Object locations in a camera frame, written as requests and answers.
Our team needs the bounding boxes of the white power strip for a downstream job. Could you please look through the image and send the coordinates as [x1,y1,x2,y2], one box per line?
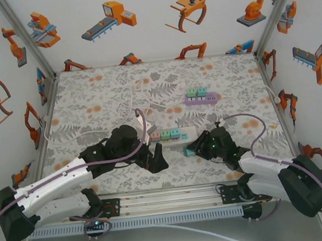
[147,124,201,148]

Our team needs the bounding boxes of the green plug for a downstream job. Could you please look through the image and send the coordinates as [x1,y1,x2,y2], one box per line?
[185,87,199,99]
[159,130,172,142]

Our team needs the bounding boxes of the purple power strip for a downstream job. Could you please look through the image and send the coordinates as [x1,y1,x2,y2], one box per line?
[183,90,219,107]

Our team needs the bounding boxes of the floral table cover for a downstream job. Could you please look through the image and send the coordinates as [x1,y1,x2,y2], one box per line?
[30,46,304,202]

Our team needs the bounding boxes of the black controller board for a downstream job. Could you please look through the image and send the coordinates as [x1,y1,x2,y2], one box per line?
[83,216,113,241]
[241,202,264,224]

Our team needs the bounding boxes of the white plastic tube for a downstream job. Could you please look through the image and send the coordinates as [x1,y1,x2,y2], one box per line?
[153,214,249,241]

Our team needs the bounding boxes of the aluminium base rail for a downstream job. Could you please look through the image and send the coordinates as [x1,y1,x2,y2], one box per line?
[98,176,274,219]

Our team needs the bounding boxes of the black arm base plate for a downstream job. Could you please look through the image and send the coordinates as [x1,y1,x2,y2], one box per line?
[219,183,245,206]
[99,197,123,219]

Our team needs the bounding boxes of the white slotted cable duct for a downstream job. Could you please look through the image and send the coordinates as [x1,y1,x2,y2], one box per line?
[28,206,245,240]

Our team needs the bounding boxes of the aluminium side rail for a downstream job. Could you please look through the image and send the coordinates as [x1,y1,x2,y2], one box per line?
[0,73,76,241]
[253,45,322,241]

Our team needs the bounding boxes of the aluminium frame post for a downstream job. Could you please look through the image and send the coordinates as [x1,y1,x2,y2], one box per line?
[0,0,58,85]
[248,0,313,58]

